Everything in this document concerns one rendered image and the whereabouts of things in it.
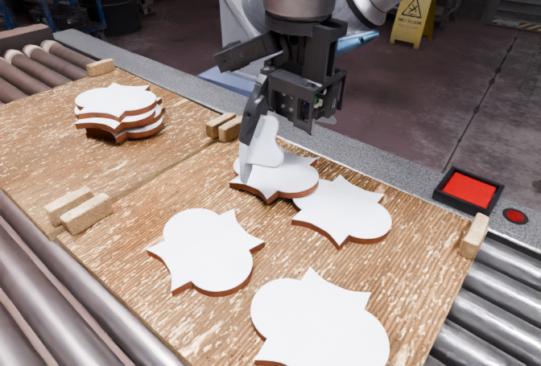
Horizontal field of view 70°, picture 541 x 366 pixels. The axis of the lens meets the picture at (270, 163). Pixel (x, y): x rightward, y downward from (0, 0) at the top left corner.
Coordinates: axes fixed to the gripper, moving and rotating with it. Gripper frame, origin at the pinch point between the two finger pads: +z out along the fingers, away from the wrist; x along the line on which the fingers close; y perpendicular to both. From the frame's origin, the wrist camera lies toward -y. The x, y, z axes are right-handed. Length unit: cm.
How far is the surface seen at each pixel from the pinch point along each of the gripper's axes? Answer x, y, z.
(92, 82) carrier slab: 1, -51, 6
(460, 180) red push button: 17.5, 21.2, 3.9
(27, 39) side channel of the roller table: 6, -93, 8
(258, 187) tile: -4.8, 1.0, 2.1
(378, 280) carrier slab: -6.9, 20.0, 3.3
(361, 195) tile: 3.3, 12.1, 2.4
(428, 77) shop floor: 275, -54, 100
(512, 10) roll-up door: 457, -38, 82
